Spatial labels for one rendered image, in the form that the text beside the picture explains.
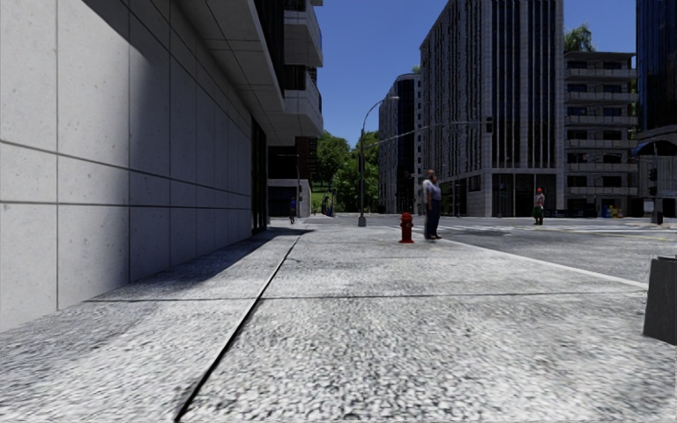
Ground trees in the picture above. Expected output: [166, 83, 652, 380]
[310, 130, 381, 215]

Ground traffic light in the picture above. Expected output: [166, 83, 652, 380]
[356, 94, 495, 228]
[631, 138, 666, 226]

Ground red fire hydrant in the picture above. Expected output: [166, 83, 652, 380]
[398, 211, 415, 245]

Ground grey stone building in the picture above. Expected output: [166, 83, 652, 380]
[377, 72, 424, 215]

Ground grey stone tower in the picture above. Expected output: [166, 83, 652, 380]
[419, 0, 566, 219]

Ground pale concrete balcony building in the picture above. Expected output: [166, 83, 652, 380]
[562, 50, 640, 219]

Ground tree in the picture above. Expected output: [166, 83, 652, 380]
[562, 22, 597, 54]

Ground dark bin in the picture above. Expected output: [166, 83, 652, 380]
[642, 255, 677, 347]

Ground glass tower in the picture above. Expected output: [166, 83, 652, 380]
[635, 0, 677, 133]

